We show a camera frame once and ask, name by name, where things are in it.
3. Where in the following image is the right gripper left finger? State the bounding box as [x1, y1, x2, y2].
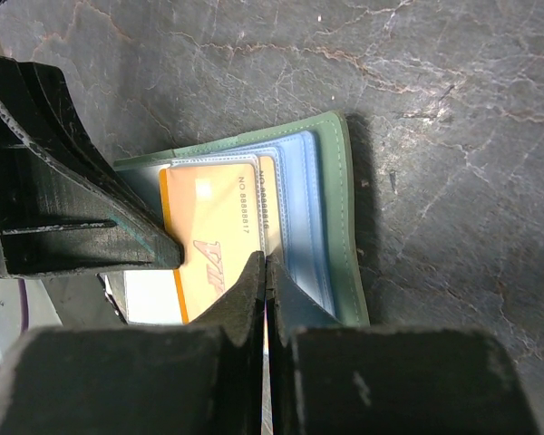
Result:
[0, 252, 266, 434]

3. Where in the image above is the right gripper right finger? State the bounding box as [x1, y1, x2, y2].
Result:
[266, 257, 539, 434]

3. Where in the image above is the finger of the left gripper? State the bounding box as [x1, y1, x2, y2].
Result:
[0, 56, 183, 277]

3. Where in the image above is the green card holder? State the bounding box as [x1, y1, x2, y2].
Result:
[112, 111, 370, 326]

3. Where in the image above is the orange credit card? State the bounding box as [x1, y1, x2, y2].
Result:
[259, 156, 282, 254]
[159, 161, 262, 324]

